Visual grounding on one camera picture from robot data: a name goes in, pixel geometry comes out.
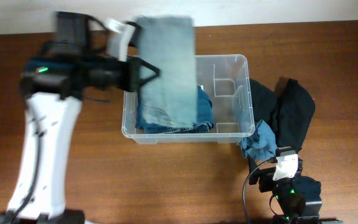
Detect light blue jeans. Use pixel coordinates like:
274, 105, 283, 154
136, 16, 198, 128

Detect black garment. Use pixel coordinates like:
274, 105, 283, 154
276, 79, 316, 153
250, 79, 278, 126

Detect dark blue jeans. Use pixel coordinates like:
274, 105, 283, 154
135, 85, 214, 134

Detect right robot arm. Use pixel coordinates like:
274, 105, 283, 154
242, 157, 343, 224

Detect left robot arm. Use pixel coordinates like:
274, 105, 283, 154
0, 12, 160, 223

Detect crumpled blue cloth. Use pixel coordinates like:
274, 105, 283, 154
237, 120, 277, 161

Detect clear plastic storage bin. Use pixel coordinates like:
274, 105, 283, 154
121, 54, 255, 144

